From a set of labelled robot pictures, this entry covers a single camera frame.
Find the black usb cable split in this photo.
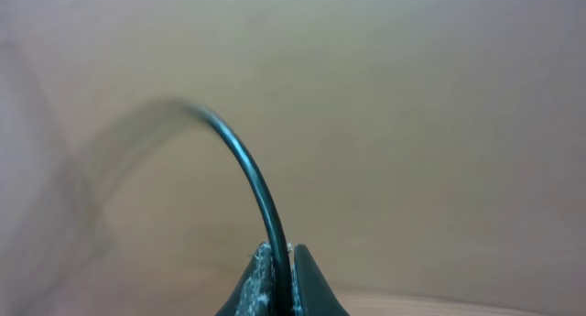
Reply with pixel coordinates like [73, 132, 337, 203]
[91, 98, 294, 316]

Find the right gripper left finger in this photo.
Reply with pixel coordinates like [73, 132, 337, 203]
[216, 243, 275, 316]

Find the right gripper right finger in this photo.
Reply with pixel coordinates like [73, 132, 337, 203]
[292, 245, 349, 316]

